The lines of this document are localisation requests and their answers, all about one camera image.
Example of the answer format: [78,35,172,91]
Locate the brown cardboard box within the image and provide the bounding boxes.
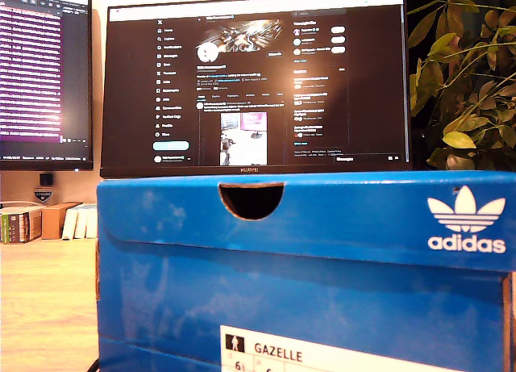
[40,201,84,240]

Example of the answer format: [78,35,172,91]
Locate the blue Adidas shoebox with lid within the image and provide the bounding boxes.
[95,169,516,372]

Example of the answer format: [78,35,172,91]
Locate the green printed box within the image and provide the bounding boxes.
[0,205,44,245]

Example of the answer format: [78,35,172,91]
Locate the green leafy houseplant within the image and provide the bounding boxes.
[406,0,516,173]

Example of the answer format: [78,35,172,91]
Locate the black Huawei monitor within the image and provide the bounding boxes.
[99,0,413,179]

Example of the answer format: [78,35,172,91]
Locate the slim white box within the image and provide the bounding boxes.
[85,205,98,239]
[60,207,78,240]
[74,207,88,240]

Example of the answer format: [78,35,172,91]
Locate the black monitor with purple text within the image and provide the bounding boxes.
[0,0,94,172]

